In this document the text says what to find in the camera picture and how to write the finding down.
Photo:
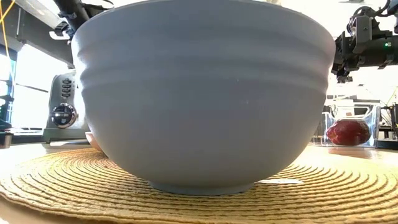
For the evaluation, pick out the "red apple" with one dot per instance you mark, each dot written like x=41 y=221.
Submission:
x=348 y=132

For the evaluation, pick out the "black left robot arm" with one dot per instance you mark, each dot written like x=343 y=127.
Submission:
x=71 y=12

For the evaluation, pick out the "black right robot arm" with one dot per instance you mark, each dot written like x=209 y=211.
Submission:
x=387 y=54

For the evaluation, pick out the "clear plastic bin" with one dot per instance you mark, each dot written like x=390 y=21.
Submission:
x=375 y=124

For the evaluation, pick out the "black background rack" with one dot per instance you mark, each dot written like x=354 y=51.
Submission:
x=392 y=121

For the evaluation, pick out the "large blue ceramic bowl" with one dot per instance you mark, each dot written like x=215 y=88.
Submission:
x=202 y=93

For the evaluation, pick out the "pink plate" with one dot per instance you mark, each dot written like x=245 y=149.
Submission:
x=93 y=141

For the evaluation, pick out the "stainless steel four-slot toaster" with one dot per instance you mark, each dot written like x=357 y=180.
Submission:
x=62 y=93

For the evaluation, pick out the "white light fixture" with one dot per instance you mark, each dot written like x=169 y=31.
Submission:
x=57 y=36

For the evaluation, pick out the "round woven straw placemat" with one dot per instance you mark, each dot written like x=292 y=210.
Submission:
x=62 y=186

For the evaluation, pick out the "dark metal overhead beam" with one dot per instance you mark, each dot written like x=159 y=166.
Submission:
x=31 y=31

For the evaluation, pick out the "black background equipment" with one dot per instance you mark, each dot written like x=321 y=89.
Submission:
x=4 y=107

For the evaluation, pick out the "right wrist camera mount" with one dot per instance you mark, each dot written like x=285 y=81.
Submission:
x=362 y=31

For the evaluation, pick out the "black metal table frame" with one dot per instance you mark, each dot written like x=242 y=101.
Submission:
x=28 y=139

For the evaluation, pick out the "blue vertical post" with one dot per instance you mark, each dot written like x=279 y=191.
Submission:
x=12 y=77

